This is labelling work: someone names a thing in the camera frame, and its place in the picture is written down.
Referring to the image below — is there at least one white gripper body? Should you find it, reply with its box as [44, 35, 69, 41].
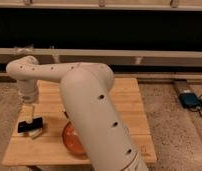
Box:
[18, 80, 39, 103]

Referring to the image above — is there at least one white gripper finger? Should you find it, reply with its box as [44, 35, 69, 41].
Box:
[26, 103, 35, 122]

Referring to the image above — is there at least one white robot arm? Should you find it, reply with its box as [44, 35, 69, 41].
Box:
[6, 56, 149, 171]

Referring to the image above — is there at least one black rectangular block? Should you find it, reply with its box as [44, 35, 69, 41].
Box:
[17, 117, 43, 133]

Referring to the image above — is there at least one white object under block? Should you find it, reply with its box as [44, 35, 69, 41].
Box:
[28, 128, 43, 139]

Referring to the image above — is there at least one wooden table board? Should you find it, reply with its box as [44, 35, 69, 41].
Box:
[2, 78, 157, 166]

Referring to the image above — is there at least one orange ribbed bowl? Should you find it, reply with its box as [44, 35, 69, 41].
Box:
[62, 122, 86, 155]

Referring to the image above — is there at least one blue box on floor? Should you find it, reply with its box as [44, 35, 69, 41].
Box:
[179, 93, 201, 108]

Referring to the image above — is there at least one long metal rail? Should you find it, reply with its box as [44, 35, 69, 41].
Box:
[0, 48, 202, 67]

